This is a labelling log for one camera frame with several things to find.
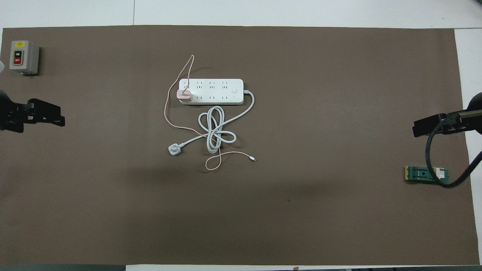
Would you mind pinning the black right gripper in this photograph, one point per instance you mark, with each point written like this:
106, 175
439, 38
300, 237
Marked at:
469, 122

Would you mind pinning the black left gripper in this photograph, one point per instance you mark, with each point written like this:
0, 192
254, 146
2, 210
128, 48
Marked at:
11, 114

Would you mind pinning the pink charger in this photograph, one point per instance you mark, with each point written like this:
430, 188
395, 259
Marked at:
185, 96

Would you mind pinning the white power strip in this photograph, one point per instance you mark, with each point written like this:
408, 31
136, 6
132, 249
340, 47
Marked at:
218, 91

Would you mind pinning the brown table mat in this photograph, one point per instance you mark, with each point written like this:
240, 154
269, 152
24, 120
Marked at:
263, 218

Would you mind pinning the grey on-off switch box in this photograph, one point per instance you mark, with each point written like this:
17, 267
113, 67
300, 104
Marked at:
23, 56

